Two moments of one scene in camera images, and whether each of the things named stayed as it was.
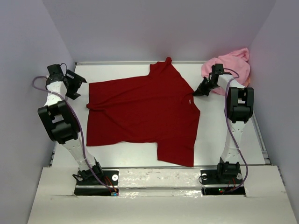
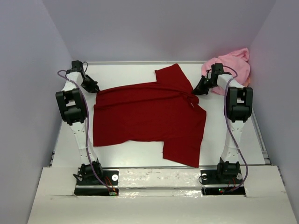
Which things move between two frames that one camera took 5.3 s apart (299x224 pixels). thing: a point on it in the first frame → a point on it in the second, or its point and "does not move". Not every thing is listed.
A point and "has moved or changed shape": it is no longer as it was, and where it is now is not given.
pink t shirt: (236, 63) does not move
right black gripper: (202, 90) does not move
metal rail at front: (149, 167) does not move
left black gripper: (75, 77) → (93, 87)
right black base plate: (215, 184) does not move
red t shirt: (159, 108) has moved or changed shape
